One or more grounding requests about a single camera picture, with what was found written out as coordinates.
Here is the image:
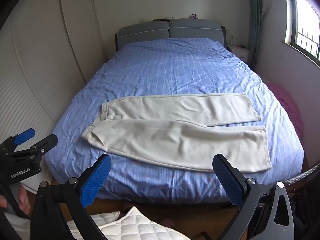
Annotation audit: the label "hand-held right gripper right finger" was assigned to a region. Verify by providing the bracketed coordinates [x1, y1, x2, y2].
[212, 154, 295, 240]

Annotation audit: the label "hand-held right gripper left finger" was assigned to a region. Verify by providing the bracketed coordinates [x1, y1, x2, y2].
[29, 153, 112, 240]

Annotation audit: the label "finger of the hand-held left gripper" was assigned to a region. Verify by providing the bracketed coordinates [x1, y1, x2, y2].
[0, 128, 35, 155]
[14, 134, 58, 162]

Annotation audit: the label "cream pants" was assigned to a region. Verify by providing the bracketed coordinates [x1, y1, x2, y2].
[82, 92, 272, 173]

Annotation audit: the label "person's left hand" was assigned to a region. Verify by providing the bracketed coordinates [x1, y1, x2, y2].
[0, 185, 31, 214]

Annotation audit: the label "white quilted mat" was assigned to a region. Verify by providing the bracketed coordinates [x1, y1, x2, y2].
[67, 206, 165, 240]

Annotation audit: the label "dark wicker chair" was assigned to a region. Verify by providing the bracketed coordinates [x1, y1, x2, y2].
[282, 164, 320, 188]

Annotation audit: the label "white slatted wardrobe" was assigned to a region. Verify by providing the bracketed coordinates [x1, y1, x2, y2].
[0, 0, 108, 192]

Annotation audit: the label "white nightstand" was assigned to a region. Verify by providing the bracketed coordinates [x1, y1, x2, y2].
[229, 45, 251, 67]

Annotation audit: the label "blue checked blanket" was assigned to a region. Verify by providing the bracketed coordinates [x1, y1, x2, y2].
[45, 38, 305, 204]

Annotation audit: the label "grey padded headboard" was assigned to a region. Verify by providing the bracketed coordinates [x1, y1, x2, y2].
[115, 18, 228, 52]

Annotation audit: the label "green curtain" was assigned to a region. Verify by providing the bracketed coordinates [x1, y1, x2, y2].
[247, 0, 265, 67]

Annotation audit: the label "barred window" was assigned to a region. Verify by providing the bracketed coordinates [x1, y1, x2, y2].
[285, 0, 320, 64]

